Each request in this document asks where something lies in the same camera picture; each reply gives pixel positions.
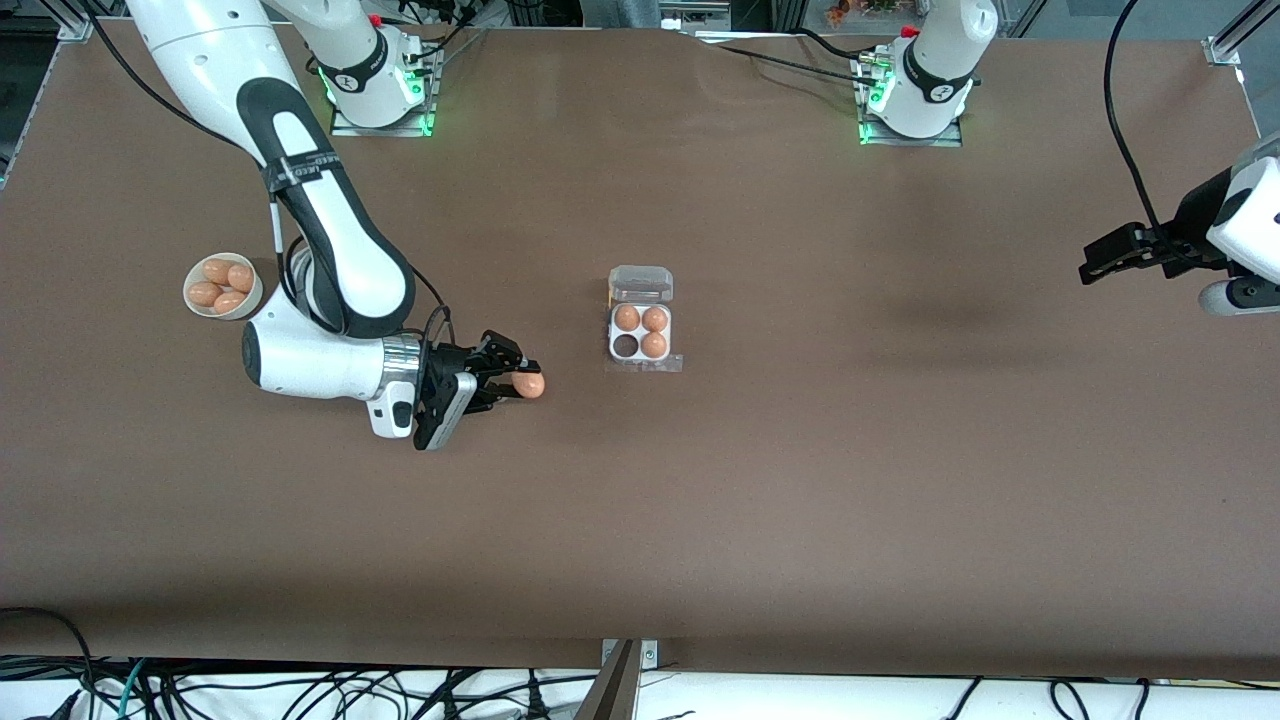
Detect dark bar under table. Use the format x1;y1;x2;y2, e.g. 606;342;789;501
575;640;641;720

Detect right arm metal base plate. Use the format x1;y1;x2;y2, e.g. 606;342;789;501
330;45;442;138

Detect white round bowl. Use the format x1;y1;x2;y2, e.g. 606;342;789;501
183;252;264;321

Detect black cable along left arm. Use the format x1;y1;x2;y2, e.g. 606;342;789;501
1104;0;1189;253

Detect aluminium frame profile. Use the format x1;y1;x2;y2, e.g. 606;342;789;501
0;0;96;191
1203;0;1280;69

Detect black base cable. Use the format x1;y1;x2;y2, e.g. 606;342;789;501
698;34;881;86
793;27;886;63

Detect metal table edge bracket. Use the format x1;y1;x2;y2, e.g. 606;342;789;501
600;638;659;673

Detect grey fabric background object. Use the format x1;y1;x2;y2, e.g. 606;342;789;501
578;0;663;29

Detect clear plastic egg carton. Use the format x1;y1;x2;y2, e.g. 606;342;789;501
606;265;684;375

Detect teal floor cable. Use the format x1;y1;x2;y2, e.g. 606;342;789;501
118;658;151;720

